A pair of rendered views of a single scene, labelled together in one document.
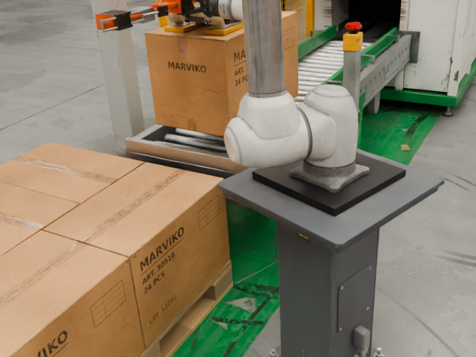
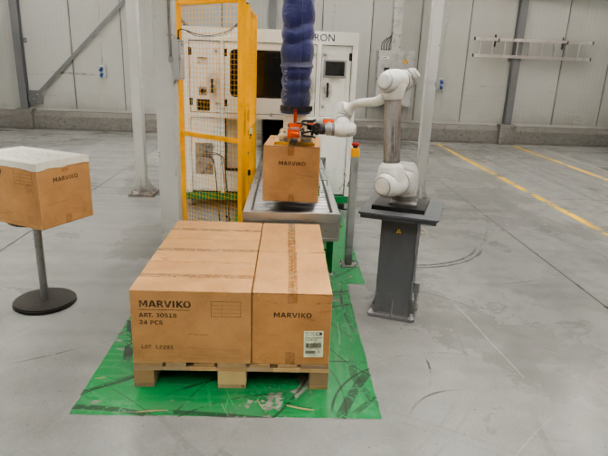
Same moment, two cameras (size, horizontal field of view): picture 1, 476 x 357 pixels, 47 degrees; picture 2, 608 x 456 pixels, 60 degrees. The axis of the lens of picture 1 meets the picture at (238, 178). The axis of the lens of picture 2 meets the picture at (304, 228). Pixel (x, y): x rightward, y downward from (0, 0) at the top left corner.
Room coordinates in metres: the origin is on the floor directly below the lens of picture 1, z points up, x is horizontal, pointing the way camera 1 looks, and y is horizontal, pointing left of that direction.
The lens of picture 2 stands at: (-0.96, 2.12, 1.62)
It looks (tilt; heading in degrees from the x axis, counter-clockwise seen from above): 17 degrees down; 327
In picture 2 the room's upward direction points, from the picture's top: 2 degrees clockwise
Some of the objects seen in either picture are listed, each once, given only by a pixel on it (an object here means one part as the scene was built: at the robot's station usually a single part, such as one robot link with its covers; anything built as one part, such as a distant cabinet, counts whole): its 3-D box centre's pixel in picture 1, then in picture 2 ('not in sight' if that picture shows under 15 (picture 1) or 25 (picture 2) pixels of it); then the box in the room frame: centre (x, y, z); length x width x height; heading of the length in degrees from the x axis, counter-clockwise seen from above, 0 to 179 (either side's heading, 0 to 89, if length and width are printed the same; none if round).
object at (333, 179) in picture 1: (333, 163); (403, 198); (1.52, -0.29, 0.80); 0.22 x 0.18 x 0.06; 133
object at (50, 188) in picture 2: not in sight; (31, 185); (2.75, 1.78, 0.82); 0.60 x 0.40 x 0.40; 33
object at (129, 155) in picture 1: (193, 178); (290, 230); (2.13, 0.19, 0.47); 0.70 x 0.03 x 0.15; 59
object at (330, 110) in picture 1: (327, 123); (404, 178); (1.51, -0.27, 0.94); 0.18 x 0.16 x 0.22; 109
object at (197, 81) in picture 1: (227, 66); (292, 166); (2.43, 0.01, 0.87); 0.60 x 0.40 x 0.40; 146
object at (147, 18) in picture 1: (141, 14); not in sight; (1.97, 0.30, 1.20); 0.07 x 0.07 x 0.04; 58
